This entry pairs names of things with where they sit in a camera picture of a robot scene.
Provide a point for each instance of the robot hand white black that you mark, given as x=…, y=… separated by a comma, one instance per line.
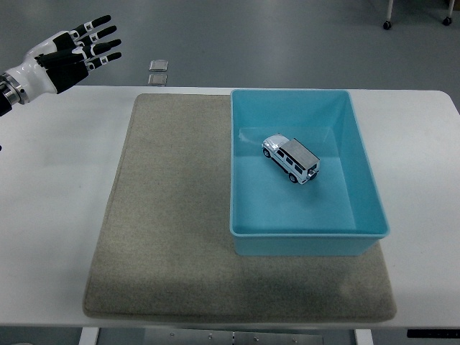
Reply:
x=39, y=77

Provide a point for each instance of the white toy car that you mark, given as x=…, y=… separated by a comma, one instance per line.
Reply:
x=298, y=154

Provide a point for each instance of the blue plastic box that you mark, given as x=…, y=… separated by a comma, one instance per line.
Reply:
x=305, y=212

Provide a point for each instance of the silver floor socket cover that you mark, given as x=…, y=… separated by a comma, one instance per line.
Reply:
x=159, y=65
x=158, y=79

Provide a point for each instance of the beige fabric mat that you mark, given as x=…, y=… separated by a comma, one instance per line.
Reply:
x=161, y=233

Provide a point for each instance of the white table leg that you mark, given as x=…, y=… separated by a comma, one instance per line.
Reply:
x=88, y=338
x=363, y=338

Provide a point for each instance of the grey metal plate with screws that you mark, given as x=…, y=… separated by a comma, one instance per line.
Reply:
x=251, y=339

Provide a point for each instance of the white cart leg with caster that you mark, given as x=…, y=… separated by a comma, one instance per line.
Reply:
x=388, y=14
x=448, y=12

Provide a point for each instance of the black table control panel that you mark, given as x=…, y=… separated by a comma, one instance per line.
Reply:
x=431, y=333

